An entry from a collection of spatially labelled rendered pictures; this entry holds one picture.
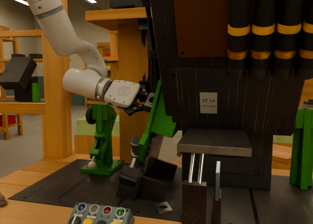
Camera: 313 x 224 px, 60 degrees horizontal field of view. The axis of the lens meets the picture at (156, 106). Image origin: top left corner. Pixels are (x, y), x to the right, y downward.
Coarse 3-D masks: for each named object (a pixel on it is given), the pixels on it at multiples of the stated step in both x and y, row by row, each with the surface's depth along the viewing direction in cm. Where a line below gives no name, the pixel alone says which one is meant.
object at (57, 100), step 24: (48, 48) 128; (120, 48) 119; (144, 48) 116; (48, 72) 129; (120, 72) 120; (144, 72) 118; (48, 96) 131; (48, 120) 132; (120, 120) 123; (144, 120) 120; (48, 144) 134; (120, 144) 124
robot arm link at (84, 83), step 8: (72, 72) 93; (80, 72) 94; (88, 72) 94; (96, 72) 96; (64, 80) 93; (72, 80) 92; (80, 80) 92; (88, 80) 91; (96, 80) 91; (64, 88) 95; (72, 88) 93; (80, 88) 92; (88, 88) 91; (88, 96) 93
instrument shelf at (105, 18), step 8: (128, 8) 104; (136, 8) 103; (144, 8) 102; (88, 16) 108; (96, 16) 107; (104, 16) 107; (112, 16) 106; (120, 16) 105; (128, 16) 104; (136, 16) 104; (144, 16) 103; (96, 24) 116; (104, 24) 116; (112, 24) 116; (120, 24) 116; (128, 24) 116; (136, 24) 116
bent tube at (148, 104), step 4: (148, 96) 89; (152, 96) 89; (148, 100) 88; (152, 100) 91; (144, 104) 87; (148, 104) 87; (132, 160) 89; (136, 160) 89; (132, 164) 88; (136, 164) 88; (136, 168) 88
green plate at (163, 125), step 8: (160, 80) 78; (160, 88) 78; (160, 96) 80; (152, 104) 79; (160, 104) 80; (152, 112) 80; (160, 112) 80; (152, 120) 81; (160, 120) 81; (168, 120) 80; (152, 128) 81; (160, 128) 81; (168, 128) 80; (152, 136) 88; (168, 136) 81
